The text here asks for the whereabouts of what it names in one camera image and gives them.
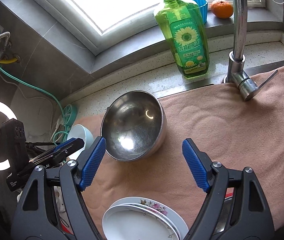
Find red-rimmed steel bowl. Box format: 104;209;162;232
214;188;234;234

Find light blue ceramic bowl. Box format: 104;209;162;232
67;124;94;160

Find medium pink-flower white plate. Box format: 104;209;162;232
111;197;189;239

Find small white plate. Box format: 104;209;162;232
102;204;180;239

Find large stainless steel bowl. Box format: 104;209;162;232
100;90;167;162

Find chrome kitchen faucet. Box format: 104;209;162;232
224;0;278;101

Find left gloved hand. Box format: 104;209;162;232
54;186;66;213

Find pink towel mat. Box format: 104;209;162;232
83;67;284;229

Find green dish soap bottle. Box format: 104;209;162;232
153;0;209;79

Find orange tangerine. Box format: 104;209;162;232
211;0;233;19

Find blue plastic cup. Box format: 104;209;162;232
193;0;208;24

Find teal cable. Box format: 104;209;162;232
0;44;79;143

